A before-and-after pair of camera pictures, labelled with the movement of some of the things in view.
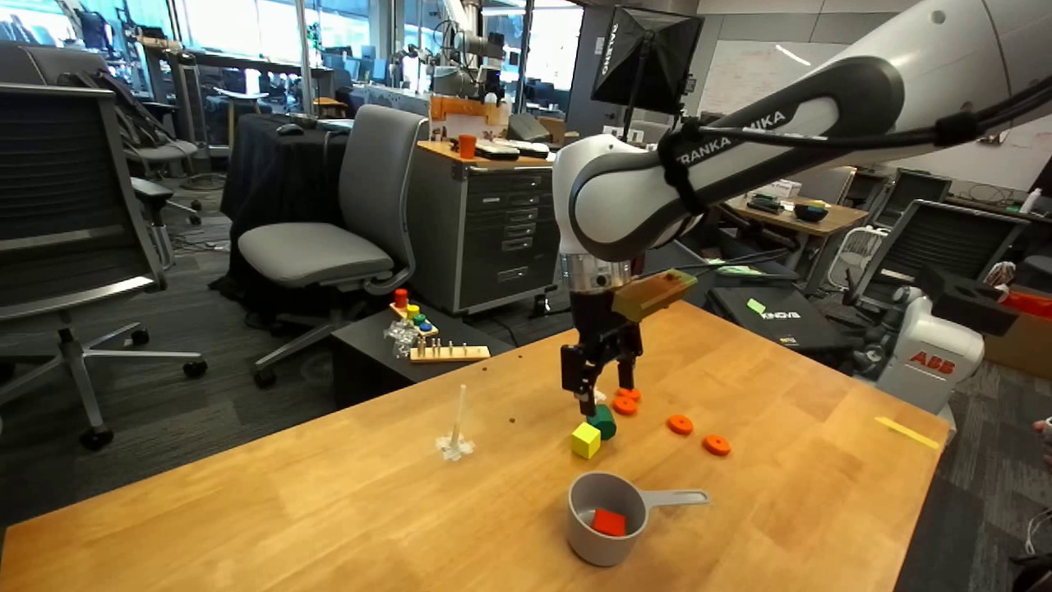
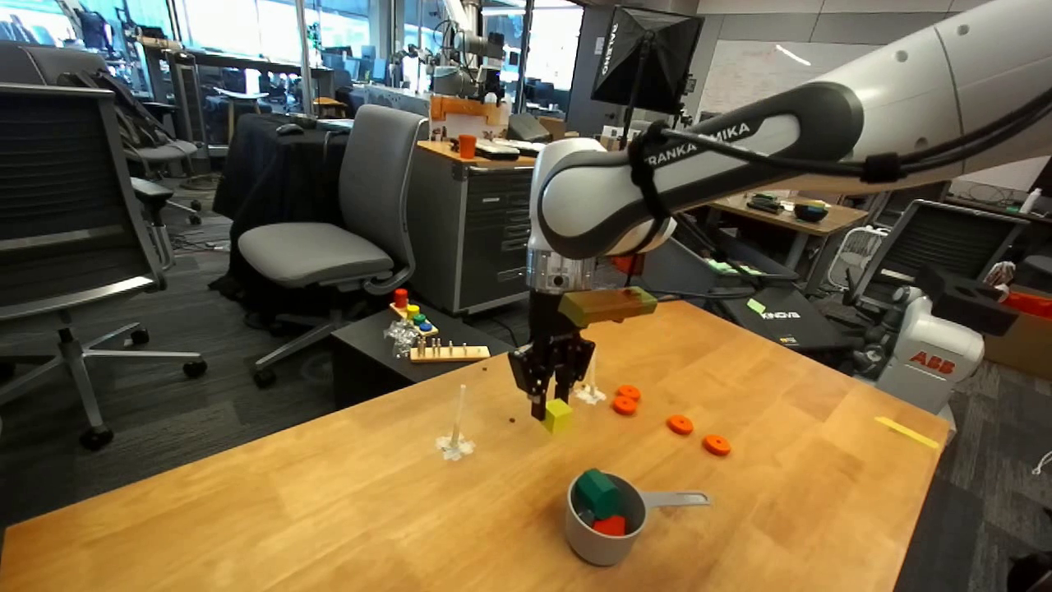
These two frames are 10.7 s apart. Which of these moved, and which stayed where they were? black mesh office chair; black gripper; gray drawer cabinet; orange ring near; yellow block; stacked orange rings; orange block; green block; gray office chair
Moved: yellow block; black gripper; green block
Stayed: gray office chair; orange ring near; black mesh office chair; stacked orange rings; orange block; gray drawer cabinet
